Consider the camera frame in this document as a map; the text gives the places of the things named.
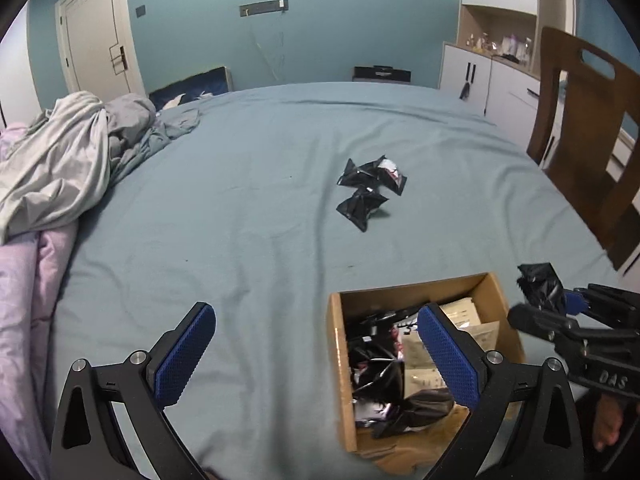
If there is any brown cardboard box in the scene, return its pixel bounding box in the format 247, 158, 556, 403
327, 272, 526, 461

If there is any single black foil packet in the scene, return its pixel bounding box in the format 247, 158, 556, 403
337, 157, 383, 188
336, 187, 391, 233

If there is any beige snack packet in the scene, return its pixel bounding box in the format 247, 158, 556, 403
440, 299, 480, 328
401, 332, 448, 396
467, 322, 501, 361

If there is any grey wall bracket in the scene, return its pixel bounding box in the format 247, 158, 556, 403
239, 0, 290, 17

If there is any crumpled grey blanket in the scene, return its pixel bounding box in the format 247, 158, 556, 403
0, 91, 203, 246

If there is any thin hanging cable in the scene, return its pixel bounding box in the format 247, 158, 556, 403
250, 25, 286, 81

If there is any crinkled black foil packet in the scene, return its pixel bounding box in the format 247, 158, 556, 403
516, 261, 568, 313

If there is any black bag by wall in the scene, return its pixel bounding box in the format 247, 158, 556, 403
353, 66, 412, 82

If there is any dark blue framed picture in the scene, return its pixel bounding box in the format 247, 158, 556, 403
148, 65, 235, 110

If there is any group of small bottles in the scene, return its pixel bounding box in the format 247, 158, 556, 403
467, 32, 533, 63

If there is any white cabinet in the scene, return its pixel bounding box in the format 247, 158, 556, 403
439, 0, 576, 166

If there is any pink duvet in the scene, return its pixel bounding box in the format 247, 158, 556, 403
0, 122, 81, 480

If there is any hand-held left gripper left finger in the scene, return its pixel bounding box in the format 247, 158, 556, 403
49, 302, 217, 480

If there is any brown wooden chair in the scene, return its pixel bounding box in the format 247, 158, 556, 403
527, 26, 640, 276

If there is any white door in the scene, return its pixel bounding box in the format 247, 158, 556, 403
55, 0, 146, 96

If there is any white print foil packet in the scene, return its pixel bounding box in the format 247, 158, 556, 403
372, 156, 408, 197

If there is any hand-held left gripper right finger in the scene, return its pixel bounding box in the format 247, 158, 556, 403
417, 302, 585, 480

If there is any white wardrobe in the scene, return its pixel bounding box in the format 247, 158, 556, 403
0, 5, 43, 128

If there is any person's right hand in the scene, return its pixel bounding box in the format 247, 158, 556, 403
592, 396, 627, 453

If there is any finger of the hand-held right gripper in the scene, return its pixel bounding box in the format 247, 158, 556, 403
565, 284, 640, 331
507, 303, 581, 346

